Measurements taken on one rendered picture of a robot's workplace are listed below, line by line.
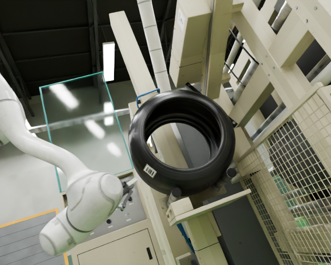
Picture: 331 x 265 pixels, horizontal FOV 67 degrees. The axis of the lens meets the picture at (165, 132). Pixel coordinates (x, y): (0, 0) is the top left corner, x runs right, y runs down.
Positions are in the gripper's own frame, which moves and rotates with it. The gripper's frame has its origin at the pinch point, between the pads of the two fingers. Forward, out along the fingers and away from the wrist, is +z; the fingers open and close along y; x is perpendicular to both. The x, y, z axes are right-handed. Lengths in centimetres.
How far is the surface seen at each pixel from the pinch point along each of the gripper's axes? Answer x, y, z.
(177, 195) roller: 0.3, 17.3, 14.0
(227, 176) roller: 14.3, 29.9, 32.3
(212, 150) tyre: 8, 16, 61
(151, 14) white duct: 45, -98, 128
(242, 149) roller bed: 15, 29, 75
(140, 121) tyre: 11.7, -19.7, 25.9
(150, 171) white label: -0.1, 0.7, 15.5
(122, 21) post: 32, -105, 103
